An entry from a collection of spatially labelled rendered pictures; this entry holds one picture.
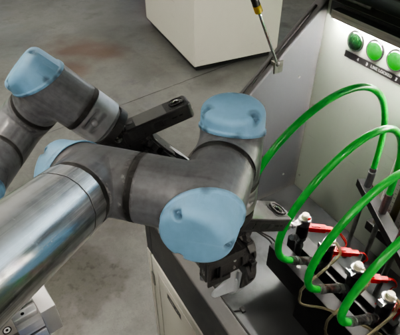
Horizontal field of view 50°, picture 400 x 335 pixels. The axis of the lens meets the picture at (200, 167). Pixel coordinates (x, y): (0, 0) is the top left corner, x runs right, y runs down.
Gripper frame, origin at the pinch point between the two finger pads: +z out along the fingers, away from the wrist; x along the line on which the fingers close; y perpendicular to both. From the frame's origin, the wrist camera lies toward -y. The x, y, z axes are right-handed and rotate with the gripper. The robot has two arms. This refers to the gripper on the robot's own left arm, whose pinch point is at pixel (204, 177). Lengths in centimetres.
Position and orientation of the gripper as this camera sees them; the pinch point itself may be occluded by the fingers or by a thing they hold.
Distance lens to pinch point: 77.2
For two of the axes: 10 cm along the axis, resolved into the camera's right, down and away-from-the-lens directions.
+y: -6.4, 7.6, 1.3
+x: 3.2, 4.2, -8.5
